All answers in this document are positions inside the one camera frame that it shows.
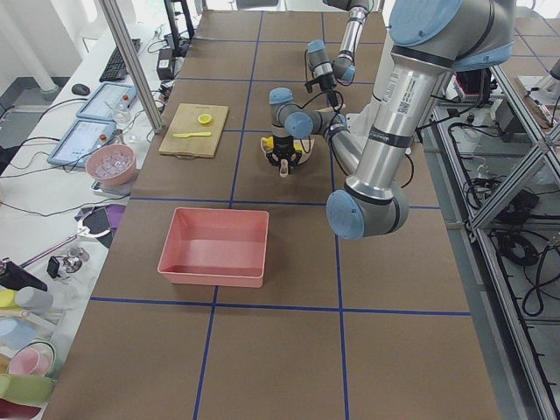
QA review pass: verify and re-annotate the beige plastic dustpan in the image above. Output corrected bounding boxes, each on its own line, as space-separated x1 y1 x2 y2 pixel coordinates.
260 136 314 178

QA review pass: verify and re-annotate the pink cup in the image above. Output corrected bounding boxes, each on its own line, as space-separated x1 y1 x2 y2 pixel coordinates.
8 347 52 376

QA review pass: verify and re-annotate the yellow toy corn cob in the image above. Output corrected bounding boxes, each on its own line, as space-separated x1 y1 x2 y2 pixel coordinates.
293 139 307 154

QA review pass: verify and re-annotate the pink bowl with ice cubes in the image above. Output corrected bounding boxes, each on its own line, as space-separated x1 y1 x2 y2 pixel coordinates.
86 144 137 186

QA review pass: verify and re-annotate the pink plastic bin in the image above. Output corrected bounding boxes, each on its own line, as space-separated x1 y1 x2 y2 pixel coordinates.
157 207 270 288

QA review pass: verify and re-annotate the aluminium frame post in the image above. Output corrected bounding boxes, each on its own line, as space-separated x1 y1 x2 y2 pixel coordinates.
99 0 164 134

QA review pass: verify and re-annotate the wooden hand brush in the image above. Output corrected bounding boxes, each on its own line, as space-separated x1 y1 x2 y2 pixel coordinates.
317 104 347 113

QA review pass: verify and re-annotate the yellow toy lemon half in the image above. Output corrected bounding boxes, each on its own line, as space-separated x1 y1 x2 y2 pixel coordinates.
197 113 213 125

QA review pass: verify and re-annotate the blue teach pendant upper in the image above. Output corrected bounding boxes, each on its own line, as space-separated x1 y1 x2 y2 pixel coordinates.
76 81 137 121

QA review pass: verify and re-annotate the black keyboard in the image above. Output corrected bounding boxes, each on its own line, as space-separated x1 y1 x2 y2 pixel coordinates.
99 47 128 82

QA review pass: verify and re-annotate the black computer mouse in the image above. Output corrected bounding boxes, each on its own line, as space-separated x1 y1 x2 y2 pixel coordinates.
71 83 91 96

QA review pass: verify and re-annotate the green cup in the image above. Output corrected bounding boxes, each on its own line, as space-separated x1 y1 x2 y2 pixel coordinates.
1 374 56 407

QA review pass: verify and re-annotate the wooden cutting board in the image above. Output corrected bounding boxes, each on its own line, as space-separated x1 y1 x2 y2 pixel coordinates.
158 103 228 158

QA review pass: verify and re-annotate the grey cup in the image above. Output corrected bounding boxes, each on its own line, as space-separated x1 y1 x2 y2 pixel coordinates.
14 286 53 312

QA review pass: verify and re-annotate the metal measuring cup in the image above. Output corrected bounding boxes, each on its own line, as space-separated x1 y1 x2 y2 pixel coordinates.
111 129 125 144

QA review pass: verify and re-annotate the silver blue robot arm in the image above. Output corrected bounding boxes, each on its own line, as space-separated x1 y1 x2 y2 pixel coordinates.
304 0 374 110
269 1 515 240

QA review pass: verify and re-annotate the yellow plastic toy knife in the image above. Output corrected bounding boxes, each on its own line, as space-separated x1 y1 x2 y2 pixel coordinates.
172 131 213 138

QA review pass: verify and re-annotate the black power adapter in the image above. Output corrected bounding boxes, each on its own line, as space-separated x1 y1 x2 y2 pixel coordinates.
157 48 176 81

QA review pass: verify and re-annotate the blue teach pendant lower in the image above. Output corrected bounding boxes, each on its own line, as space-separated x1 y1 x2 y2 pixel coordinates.
46 119 116 168

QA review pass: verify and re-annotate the light blue cup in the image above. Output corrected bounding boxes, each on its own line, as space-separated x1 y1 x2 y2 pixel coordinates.
0 318 37 350

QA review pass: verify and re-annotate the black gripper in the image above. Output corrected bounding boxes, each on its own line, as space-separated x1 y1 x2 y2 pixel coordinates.
304 73 340 108
265 136 303 168

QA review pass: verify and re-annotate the blue teach pendant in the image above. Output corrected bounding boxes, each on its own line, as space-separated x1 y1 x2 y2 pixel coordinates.
46 119 116 168
76 81 137 121

